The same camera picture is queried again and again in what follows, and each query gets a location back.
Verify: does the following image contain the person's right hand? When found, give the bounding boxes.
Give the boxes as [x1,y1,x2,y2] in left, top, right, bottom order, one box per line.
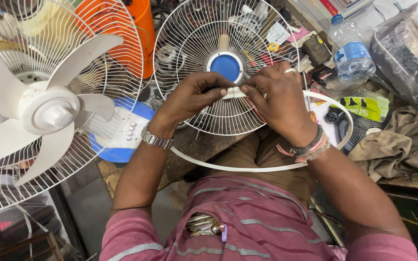
[240,60,319,147]

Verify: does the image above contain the person's left hand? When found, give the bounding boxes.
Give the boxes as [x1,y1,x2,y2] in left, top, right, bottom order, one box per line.
[149,71,237,139]

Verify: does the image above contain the white plastic guard ring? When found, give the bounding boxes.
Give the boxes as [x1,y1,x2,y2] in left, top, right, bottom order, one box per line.
[170,86,354,173]

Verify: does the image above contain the small black and red box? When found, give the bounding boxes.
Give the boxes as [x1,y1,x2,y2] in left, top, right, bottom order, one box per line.
[310,65,337,88]

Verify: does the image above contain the white guard with blue centre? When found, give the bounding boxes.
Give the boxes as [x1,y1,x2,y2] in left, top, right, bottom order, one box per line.
[153,0,300,136]

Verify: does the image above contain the blue and white fan base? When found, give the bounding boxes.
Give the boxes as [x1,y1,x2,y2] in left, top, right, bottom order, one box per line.
[88,97,156,163]

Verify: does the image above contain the silver metal wristwatch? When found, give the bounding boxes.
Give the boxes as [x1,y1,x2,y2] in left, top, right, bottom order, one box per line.
[141,124,175,151]

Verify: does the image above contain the brown trousers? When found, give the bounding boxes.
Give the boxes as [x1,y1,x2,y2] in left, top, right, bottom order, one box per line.
[184,130,318,204]

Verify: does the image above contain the clear plastic water bottle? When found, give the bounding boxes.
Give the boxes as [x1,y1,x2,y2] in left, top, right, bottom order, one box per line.
[327,14,377,86]

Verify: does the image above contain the green printed packet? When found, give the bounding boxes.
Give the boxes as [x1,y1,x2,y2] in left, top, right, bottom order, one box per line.
[330,95,391,123]

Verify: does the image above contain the black round motor housing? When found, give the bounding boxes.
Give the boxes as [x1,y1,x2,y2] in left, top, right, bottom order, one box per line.
[324,108,389,155]

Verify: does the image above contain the orange plastic bucket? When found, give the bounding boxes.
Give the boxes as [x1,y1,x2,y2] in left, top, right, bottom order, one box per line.
[75,0,156,80]

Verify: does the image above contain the brown crumpled cloth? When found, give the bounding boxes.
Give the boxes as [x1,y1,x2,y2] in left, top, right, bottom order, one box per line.
[348,105,418,182]

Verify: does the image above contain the pink striped shirt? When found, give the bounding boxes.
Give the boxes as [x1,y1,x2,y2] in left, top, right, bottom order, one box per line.
[99,175,418,261]

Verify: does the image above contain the clear plastic bag with contents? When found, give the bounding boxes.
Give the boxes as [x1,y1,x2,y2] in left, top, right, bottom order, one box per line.
[370,0,418,115]

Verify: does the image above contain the papers in shirt pocket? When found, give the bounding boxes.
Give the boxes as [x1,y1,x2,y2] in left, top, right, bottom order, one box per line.
[185,213,228,243]

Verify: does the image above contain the white fan blade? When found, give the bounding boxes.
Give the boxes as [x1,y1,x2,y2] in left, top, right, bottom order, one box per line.
[0,18,125,188]

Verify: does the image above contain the dark shelf with contents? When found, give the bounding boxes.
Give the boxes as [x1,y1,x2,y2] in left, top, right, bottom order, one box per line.
[0,170,86,261]

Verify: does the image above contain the screwdriver with orange handle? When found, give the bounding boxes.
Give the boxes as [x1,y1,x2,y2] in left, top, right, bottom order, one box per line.
[301,71,318,124]

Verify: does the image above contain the pink and black thread bracelets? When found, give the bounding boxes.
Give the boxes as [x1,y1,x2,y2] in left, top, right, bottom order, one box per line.
[277,125,331,163]

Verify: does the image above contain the dark olive switch box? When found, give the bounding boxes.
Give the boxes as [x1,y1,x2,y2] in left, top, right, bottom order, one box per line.
[302,35,332,66]

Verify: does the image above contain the white wire rear fan guard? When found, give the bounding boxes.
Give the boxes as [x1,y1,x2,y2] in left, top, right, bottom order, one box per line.
[0,0,144,218]

